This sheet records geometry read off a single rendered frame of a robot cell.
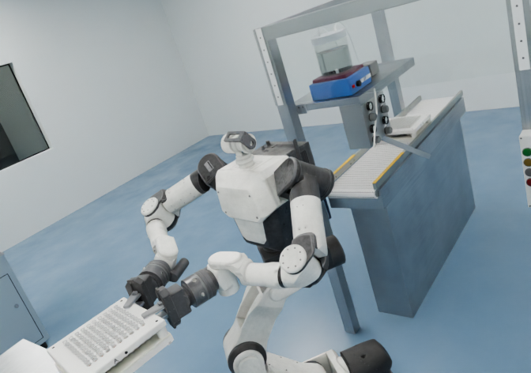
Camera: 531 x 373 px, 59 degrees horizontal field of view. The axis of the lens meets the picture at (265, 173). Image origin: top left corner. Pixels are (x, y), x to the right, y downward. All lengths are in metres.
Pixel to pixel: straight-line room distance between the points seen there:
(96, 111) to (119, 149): 0.63
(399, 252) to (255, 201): 1.18
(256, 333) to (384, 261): 0.97
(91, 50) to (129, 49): 0.62
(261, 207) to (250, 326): 0.49
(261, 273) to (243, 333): 0.49
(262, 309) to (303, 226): 0.50
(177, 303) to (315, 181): 0.52
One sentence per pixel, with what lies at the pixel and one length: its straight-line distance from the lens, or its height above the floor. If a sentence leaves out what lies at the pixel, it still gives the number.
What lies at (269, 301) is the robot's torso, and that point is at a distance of 1.70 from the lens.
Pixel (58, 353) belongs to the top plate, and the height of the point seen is 1.04.
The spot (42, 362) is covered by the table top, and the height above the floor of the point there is 0.85.
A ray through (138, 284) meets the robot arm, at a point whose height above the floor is 1.07.
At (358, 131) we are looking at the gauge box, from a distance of 2.04.
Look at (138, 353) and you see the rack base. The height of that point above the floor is 0.99.
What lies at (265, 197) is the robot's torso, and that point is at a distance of 1.46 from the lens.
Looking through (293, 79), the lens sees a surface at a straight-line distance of 2.04.
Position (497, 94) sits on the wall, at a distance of 5.55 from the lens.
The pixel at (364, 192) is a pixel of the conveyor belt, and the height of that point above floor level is 0.80.
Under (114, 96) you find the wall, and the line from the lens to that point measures 7.12.
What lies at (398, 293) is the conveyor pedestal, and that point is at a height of 0.15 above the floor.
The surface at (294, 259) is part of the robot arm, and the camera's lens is 1.25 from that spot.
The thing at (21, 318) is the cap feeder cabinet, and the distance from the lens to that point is 3.67.
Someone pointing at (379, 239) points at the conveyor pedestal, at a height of 0.47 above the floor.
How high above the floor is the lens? 1.70
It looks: 19 degrees down
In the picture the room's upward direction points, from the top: 18 degrees counter-clockwise
